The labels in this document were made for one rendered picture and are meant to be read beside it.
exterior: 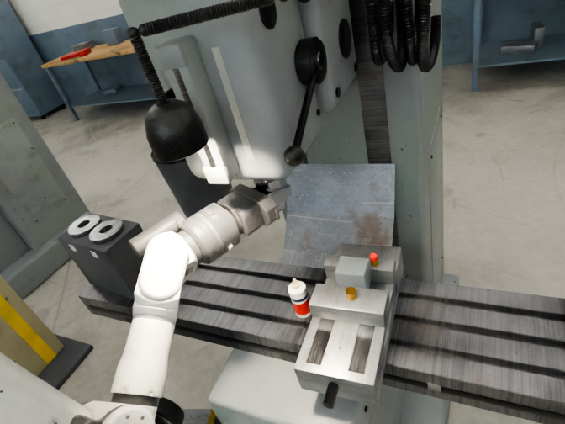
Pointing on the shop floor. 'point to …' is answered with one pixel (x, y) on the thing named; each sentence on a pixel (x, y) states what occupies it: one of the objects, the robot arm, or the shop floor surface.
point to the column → (393, 143)
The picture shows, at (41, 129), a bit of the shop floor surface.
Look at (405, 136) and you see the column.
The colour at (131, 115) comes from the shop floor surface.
